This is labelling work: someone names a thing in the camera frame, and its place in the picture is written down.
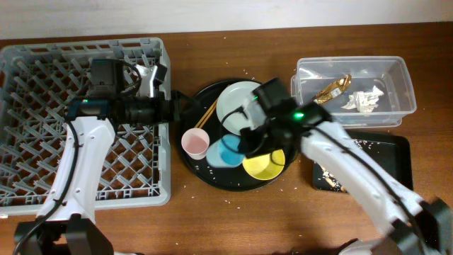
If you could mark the grey round plate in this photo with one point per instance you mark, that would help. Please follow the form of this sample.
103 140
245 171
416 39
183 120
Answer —
230 99

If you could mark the pink cup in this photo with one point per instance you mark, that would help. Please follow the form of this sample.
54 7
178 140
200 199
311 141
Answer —
195 143

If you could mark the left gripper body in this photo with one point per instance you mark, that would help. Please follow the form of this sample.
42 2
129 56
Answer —
156 111

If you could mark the grey dishwasher rack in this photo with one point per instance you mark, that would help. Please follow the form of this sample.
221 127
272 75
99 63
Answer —
37 82

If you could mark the wooden chopstick upper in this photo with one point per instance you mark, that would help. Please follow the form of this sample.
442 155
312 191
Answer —
207 115

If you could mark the clear plastic bin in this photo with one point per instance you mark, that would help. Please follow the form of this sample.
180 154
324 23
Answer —
389 74

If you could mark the black rectangular tray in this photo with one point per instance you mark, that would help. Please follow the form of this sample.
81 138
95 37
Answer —
391 152

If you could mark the yellow bowl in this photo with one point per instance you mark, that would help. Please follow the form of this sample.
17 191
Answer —
265 167

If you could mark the food scraps pile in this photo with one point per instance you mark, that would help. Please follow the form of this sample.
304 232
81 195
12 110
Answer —
332 182

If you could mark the gold foil wrapper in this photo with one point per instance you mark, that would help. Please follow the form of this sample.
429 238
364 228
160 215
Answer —
333 90

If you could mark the white napkin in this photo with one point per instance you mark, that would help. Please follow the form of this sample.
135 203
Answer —
364 101

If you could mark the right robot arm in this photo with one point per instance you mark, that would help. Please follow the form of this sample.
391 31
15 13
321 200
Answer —
408 224

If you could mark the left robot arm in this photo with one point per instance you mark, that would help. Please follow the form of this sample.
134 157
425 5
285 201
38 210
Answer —
119 93

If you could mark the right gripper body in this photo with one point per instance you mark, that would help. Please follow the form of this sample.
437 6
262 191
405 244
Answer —
258 142

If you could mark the round black tray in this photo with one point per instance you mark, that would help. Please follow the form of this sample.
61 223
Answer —
229 179

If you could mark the blue cup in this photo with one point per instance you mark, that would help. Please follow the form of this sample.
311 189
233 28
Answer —
224 152

